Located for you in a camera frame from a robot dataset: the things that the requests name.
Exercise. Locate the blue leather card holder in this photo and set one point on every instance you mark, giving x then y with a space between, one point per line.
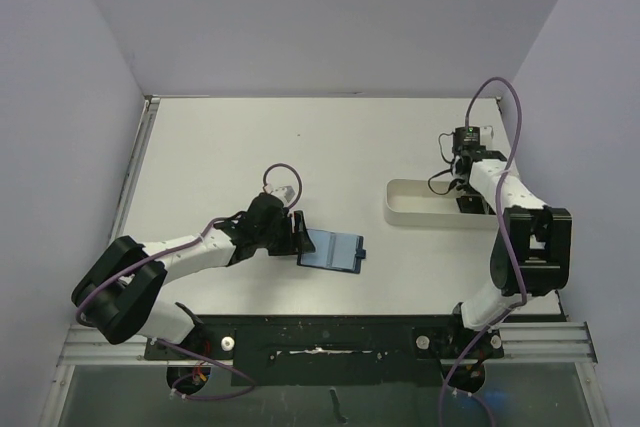
336 252

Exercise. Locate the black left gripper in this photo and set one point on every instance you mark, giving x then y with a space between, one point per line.
297 239

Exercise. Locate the aluminium frame rail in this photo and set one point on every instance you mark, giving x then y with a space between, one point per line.
547 342

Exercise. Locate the white plastic card tray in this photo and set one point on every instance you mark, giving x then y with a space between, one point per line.
410 203

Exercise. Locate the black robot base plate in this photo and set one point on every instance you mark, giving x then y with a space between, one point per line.
345 350

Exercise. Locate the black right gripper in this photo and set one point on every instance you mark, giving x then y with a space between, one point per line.
470 202

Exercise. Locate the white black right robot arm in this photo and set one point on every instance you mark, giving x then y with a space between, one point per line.
531 252

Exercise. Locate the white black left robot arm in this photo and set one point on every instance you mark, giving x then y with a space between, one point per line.
119 295

